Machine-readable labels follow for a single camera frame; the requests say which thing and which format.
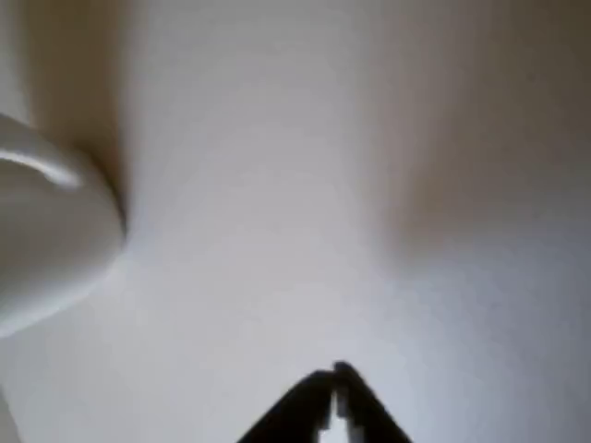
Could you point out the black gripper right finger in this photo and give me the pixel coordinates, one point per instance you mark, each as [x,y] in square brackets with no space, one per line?
[365,406]

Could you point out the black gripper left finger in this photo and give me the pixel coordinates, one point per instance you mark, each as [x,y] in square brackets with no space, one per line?
[300,410]

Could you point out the white ceramic mug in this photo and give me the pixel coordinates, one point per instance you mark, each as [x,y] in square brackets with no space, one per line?
[51,240]

